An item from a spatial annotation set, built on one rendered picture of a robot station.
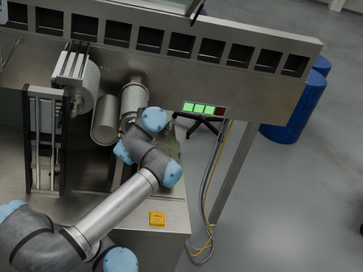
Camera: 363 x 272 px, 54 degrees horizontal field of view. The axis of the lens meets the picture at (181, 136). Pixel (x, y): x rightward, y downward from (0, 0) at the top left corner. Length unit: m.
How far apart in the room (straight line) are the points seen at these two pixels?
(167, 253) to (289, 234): 1.58
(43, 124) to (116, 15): 0.59
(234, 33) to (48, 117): 0.93
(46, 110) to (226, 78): 0.91
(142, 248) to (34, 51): 1.06
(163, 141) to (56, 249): 1.13
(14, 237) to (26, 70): 1.12
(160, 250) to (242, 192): 1.67
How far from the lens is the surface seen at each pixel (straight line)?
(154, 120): 1.07
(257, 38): 1.85
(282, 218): 3.32
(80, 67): 1.60
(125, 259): 1.29
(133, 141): 1.07
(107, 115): 1.67
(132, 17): 1.73
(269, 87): 2.00
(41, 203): 1.73
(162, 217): 1.69
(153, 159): 1.03
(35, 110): 1.47
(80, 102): 1.51
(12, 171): 1.87
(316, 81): 4.01
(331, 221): 3.59
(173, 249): 1.83
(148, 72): 1.84
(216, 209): 2.83
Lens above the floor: 2.20
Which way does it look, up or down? 36 degrees down
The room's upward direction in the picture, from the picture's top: 16 degrees clockwise
